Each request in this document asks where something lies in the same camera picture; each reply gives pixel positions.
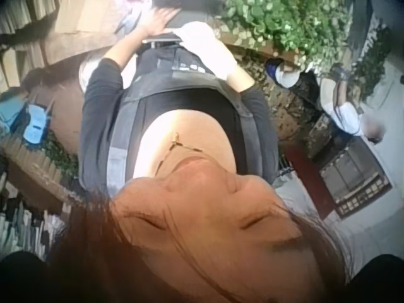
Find person's right hand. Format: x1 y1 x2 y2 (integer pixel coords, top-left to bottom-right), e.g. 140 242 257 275
175 23 240 82

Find person's left hand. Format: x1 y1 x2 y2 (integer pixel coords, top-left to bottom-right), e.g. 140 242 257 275
141 8 183 40

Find person's legs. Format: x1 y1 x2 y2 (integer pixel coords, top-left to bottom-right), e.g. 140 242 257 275
151 0 223 34

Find grey tablet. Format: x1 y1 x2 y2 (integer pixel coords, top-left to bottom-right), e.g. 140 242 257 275
141 36 183 49

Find white purple cloth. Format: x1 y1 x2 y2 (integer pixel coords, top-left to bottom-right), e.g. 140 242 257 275
115 0 154 34

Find cardboard box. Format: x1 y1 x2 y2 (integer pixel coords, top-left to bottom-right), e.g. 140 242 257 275
52 0 129 37

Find white bag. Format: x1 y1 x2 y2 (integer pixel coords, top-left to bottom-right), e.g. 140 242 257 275
78 52 107 92

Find bed of green plants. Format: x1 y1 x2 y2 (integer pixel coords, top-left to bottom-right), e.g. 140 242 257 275
217 0 354 64

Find shelf of books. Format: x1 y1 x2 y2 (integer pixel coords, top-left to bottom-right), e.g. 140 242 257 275
0 0 61 88

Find wooden slat fence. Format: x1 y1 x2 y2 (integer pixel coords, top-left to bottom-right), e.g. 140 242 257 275
0 135 92 206

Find dark framed grid panel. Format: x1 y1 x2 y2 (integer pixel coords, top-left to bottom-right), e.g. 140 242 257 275
318 140 391 219

